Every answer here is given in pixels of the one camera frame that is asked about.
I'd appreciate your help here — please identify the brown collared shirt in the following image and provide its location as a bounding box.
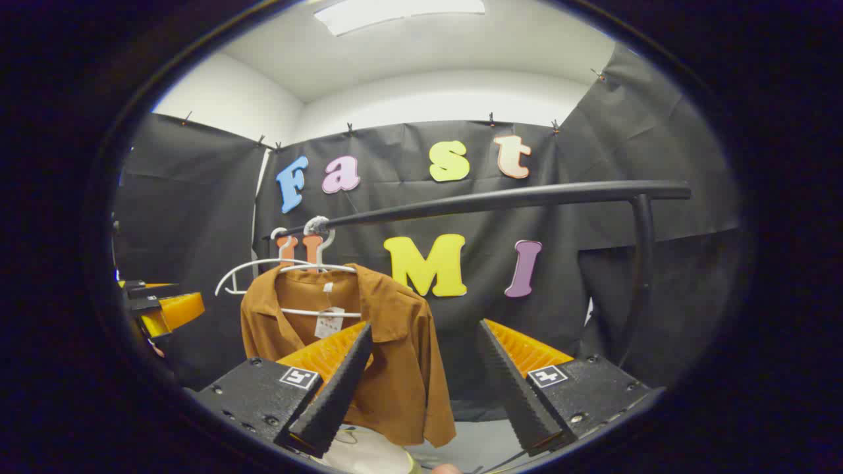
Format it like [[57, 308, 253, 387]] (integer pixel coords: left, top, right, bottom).
[[240, 263, 457, 448]]

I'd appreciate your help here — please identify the black metal clothes rack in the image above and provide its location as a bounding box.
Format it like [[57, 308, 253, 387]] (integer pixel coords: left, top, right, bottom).
[[262, 180, 692, 373]]

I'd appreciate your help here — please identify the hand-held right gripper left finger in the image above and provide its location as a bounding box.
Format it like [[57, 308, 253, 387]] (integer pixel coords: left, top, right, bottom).
[[194, 321, 375, 460]]

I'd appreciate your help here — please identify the ceiling light panel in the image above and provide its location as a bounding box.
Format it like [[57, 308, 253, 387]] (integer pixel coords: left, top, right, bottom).
[[313, 0, 487, 37]]

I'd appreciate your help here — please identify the black backdrop cloth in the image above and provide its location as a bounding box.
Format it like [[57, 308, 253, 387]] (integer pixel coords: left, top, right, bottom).
[[112, 43, 742, 422]]

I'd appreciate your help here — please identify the white plastic clothes hanger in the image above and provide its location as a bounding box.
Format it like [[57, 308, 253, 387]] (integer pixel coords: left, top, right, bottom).
[[215, 227, 317, 297], [277, 216, 363, 319]]

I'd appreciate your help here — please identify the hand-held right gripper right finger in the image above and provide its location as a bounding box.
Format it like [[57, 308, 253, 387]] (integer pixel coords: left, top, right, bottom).
[[477, 319, 666, 458]]

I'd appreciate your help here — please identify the cream laundry hamper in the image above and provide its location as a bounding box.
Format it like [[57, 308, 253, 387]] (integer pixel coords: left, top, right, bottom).
[[310, 425, 422, 474]]

